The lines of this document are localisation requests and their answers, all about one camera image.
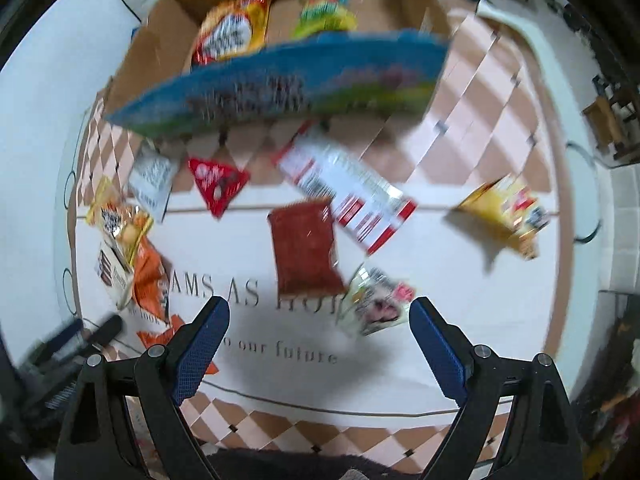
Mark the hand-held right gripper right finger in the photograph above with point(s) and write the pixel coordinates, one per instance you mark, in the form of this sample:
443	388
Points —
440	355

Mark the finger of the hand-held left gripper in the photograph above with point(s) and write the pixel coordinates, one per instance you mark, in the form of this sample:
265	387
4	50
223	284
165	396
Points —
62	342
105	330

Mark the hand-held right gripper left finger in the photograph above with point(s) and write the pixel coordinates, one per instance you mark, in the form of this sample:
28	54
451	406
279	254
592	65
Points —
200	355

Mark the yellow clear snack packet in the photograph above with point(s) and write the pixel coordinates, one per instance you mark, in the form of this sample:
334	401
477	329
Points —
117	222

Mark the grey white snack packet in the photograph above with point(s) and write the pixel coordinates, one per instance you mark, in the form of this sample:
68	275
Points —
147	185

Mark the cardboard box with blue flap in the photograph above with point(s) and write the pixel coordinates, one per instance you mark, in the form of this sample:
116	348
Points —
150	60

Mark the small orange snack packet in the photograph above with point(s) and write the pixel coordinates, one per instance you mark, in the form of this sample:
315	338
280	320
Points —
150	336

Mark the white brown snack packet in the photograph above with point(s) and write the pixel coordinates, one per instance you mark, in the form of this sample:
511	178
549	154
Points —
112	272

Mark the white pink label snack packet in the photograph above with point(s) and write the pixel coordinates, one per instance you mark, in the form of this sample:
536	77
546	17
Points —
375	305

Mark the printed checkered mat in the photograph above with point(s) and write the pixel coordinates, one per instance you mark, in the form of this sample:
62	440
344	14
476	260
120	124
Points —
300	385

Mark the dark red snack packet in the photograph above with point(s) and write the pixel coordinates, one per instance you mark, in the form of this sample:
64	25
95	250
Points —
305	250

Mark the yellow snack bag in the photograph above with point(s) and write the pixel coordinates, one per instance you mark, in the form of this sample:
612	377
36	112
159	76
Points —
505	212

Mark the red triangular snack packet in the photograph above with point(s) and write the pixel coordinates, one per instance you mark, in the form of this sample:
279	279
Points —
217	185

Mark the pile of colourful packets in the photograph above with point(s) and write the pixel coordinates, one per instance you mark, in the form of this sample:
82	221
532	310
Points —
607	430

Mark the white red striped snack packet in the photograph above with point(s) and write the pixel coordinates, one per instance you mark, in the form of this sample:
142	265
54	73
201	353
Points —
345	195

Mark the wooden stool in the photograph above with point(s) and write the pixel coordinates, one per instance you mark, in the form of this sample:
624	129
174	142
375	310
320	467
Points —
610	120

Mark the red yellow snack packet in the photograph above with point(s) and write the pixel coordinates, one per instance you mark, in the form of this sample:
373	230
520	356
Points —
230	25

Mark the green yellow snack packet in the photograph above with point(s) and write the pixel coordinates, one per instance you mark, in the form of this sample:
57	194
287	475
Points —
325	15

